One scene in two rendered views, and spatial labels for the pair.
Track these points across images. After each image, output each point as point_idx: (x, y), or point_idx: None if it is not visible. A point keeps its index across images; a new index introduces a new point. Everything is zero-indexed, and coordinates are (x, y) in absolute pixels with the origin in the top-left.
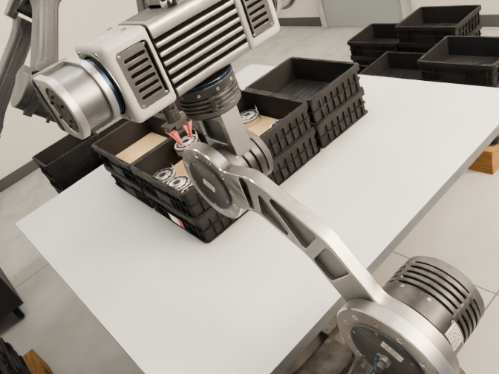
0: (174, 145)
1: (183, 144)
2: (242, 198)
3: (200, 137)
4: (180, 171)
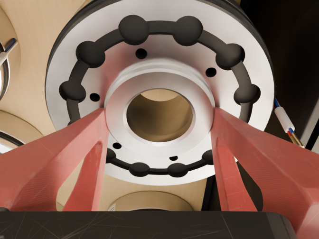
0: (63, 46)
1: (118, 142)
2: None
3: (277, 99)
4: (50, 34)
